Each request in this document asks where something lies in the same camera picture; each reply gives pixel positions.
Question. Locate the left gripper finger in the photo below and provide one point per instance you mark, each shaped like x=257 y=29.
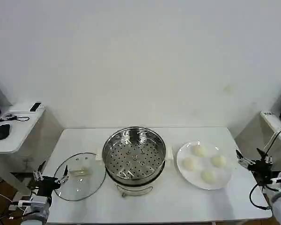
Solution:
x=38 y=175
x=64 y=177

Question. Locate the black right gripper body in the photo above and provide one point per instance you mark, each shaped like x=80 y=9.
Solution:
x=263 y=170

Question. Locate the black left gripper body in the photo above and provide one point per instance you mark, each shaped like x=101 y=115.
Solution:
x=48 y=185

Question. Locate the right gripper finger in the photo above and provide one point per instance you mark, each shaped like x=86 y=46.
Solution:
x=243 y=161
x=265 y=159

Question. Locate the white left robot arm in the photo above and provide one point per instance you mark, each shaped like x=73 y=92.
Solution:
x=37 y=207

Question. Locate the round glass lid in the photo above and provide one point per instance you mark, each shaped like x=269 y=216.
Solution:
x=84 y=185

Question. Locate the white steamed bun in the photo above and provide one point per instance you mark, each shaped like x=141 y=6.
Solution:
x=199 y=151
x=208 y=176
x=218 y=161
x=188 y=163

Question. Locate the white side desk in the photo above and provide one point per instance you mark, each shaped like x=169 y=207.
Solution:
x=275 y=124
x=18 y=133

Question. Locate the white round plate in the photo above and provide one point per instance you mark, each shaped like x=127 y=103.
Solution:
x=189 y=178

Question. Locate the black computer mouse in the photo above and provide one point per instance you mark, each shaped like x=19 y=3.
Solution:
x=2 y=132

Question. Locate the small black white device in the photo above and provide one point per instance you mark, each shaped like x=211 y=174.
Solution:
x=35 y=107

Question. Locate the white electric cooker base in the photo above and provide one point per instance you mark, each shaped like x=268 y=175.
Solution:
x=133 y=187

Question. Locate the steel perforated steamer pot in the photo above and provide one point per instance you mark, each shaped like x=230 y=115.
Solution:
x=133 y=157

